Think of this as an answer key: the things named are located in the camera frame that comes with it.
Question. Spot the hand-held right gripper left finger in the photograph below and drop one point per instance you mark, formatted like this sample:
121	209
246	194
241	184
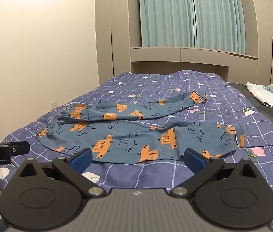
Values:
82	161

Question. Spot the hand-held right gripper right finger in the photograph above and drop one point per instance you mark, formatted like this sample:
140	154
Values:
194	161

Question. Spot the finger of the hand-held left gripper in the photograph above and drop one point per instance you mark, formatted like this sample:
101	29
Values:
19	148

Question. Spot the blue pants with orange vehicles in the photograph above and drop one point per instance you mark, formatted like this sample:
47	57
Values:
131	137

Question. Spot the blue checked floral blanket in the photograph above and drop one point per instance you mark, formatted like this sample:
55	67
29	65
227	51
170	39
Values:
165	84

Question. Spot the light blue crumpled cloth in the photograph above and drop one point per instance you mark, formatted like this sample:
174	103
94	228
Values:
266	94

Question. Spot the grey tall wardrobe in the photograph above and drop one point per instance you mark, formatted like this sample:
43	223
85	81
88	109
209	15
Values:
112	29
262	33

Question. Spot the teal curtain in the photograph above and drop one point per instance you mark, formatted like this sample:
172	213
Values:
219	14
165	12

